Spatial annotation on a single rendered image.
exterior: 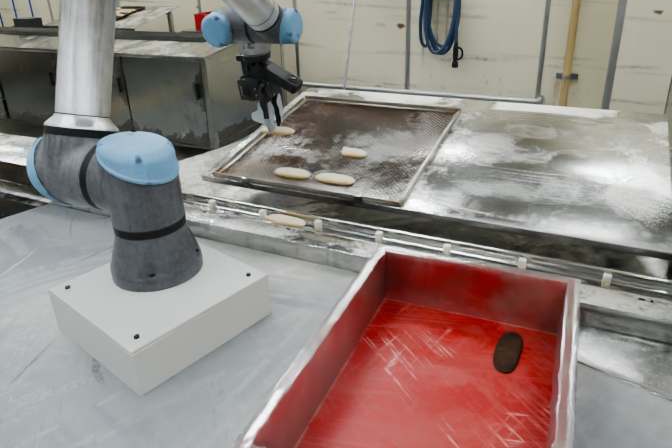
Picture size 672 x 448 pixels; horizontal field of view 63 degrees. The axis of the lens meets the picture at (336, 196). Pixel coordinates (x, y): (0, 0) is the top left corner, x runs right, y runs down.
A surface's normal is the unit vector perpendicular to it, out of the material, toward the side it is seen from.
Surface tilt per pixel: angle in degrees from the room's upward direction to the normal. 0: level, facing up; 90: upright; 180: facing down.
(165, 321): 0
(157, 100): 90
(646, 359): 0
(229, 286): 0
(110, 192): 90
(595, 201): 10
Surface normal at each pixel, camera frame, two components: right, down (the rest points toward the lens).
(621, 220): -0.11, -0.84
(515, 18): -0.44, 0.37
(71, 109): -0.02, 0.11
